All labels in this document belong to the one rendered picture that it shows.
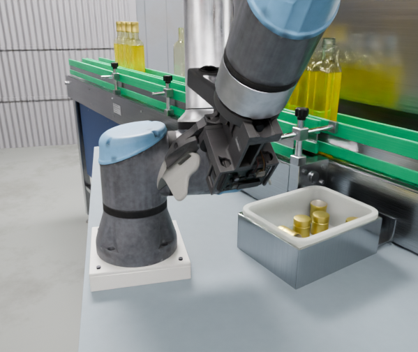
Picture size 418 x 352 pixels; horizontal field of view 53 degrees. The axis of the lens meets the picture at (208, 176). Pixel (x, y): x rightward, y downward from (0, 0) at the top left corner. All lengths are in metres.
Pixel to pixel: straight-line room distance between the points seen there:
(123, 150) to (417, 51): 0.69
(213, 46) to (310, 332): 0.47
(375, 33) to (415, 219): 0.47
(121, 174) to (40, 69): 3.58
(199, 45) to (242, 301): 0.43
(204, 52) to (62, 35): 3.51
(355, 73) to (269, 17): 0.85
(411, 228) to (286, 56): 0.63
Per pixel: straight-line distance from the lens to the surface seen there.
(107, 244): 0.78
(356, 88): 1.17
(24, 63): 4.26
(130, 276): 0.76
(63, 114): 4.30
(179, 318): 0.70
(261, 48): 0.35
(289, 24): 0.33
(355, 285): 0.81
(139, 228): 0.74
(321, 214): 0.89
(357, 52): 1.17
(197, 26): 0.74
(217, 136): 0.47
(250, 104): 0.39
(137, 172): 0.70
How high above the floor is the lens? 1.19
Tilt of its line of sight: 21 degrees down
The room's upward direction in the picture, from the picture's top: straight up
